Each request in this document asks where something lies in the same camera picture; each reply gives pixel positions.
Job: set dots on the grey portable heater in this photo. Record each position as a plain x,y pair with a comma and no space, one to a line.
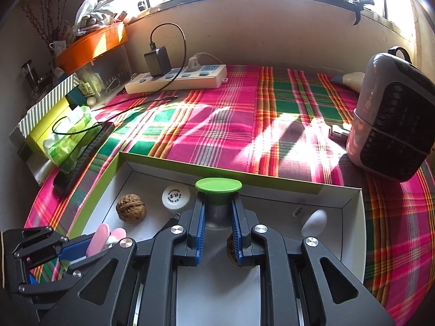
387,125

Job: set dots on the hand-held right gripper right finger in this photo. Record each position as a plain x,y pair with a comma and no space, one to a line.
238,237

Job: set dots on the green printed packet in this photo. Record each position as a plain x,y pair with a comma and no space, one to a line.
87,89

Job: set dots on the white egg-shaped object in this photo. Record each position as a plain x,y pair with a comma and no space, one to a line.
314,222

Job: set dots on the clear pushpin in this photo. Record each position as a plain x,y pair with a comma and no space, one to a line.
298,212

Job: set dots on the green white tissue pack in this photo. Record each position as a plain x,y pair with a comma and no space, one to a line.
64,146

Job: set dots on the orange tray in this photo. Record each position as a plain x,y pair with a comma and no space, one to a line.
91,46

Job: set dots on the pink rounded clip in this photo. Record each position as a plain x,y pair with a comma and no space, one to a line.
98,241

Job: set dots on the green round cap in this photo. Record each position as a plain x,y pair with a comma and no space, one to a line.
217,185

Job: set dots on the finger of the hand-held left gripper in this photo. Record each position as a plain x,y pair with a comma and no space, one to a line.
44,290
76,248

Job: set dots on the white power strip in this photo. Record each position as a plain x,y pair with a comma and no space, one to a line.
190,83

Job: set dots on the yellow-green box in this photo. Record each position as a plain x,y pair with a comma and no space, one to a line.
44,132

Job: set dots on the beige brush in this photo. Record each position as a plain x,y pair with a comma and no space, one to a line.
353,79

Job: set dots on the black smartphone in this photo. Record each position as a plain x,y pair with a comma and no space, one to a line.
85,158

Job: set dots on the small metal usb stick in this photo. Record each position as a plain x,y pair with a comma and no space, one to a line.
338,133

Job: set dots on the brown walnut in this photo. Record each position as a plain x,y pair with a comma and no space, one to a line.
231,249
131,209

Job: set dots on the white cardboard box green outside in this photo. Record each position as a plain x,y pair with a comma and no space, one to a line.
272,200

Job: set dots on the white-capped small jar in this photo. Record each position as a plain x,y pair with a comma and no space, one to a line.
176,197

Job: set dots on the white plug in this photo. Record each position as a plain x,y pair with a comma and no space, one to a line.
193,62

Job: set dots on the clear plastic container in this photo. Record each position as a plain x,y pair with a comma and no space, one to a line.
112,68

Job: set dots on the white plastic bag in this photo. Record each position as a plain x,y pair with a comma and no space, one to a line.
90,10

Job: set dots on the small dark object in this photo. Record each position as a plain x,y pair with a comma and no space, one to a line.
142,6

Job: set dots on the glass jar with black frame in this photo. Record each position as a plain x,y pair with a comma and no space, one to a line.
32,78

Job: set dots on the pink green plaid tablecloth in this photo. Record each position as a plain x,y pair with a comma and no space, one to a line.
221,125

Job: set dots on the dried flower branches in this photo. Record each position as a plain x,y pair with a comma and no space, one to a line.
44,17

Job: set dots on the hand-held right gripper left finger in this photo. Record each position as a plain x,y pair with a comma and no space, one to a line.
200,234

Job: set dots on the white mug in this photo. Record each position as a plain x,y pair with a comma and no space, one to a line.
58,48

